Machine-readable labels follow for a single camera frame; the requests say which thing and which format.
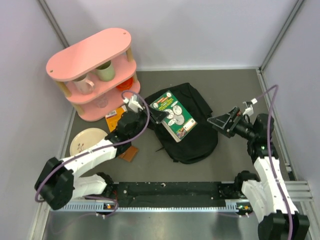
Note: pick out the clear glass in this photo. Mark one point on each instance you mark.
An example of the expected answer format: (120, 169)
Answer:
(101, 102)

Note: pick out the pink cream plate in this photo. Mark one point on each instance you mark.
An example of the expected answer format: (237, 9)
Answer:
(86, 139)

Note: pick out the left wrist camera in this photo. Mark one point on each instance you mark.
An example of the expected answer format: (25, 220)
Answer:
(133, 104)

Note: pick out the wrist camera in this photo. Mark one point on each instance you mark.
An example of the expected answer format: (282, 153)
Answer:
(133, 104)
(249, 109)

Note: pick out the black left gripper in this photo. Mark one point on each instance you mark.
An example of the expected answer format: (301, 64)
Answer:
(158, 115)

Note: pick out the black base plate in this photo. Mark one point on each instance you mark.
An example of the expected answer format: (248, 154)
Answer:
(216, 190)

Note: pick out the green puzzle book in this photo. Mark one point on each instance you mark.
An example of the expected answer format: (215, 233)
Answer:
(179, 122)

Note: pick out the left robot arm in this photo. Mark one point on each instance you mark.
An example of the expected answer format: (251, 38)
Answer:
(61, 180)

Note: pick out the green mug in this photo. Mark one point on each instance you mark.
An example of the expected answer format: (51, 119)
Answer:
(106, 71)

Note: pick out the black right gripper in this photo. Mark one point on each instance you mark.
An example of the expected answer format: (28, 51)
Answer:
(221, 121)

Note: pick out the brown leather wallet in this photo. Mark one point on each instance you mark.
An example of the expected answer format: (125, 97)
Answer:
(129, 154)

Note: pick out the black student backpack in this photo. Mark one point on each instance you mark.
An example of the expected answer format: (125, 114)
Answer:
(201, 141)

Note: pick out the pink mug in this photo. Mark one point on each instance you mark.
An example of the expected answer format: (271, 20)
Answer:
(84, 84)

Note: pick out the orange bowl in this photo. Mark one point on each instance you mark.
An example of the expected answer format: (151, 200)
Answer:
(126, 85)

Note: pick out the orange paperback book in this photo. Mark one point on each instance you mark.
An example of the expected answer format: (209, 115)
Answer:
(113, 117)

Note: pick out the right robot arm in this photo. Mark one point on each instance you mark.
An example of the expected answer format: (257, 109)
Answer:
(278, 218)

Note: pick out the pink three-tier shelf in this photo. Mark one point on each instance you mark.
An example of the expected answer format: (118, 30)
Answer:
(83, 57)

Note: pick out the slotted cable duct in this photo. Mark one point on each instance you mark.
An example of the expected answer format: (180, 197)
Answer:
(241, 208)

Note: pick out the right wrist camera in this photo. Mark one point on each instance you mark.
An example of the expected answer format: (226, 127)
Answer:
(249, 109)

